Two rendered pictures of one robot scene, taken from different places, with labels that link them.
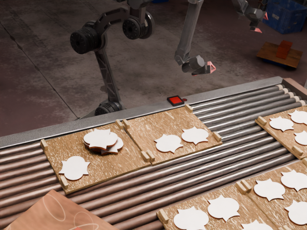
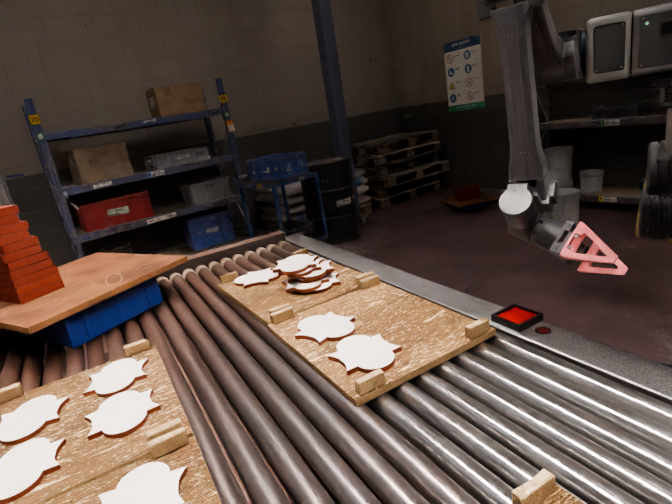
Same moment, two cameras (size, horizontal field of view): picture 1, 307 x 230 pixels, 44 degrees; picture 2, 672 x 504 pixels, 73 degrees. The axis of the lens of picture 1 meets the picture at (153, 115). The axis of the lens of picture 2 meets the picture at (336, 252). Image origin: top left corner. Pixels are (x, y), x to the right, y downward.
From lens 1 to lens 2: 202 cm
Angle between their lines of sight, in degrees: 84
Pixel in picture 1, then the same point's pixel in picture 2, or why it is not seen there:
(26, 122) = not seen: hidden behind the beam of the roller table
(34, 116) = not seen: hidden behind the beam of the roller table
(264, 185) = (157, 486)
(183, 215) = (130, 365)
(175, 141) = (331, 331)
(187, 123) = (413, 339)
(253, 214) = (79, 466)
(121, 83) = not seen: outside the picture
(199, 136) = (360, 357)
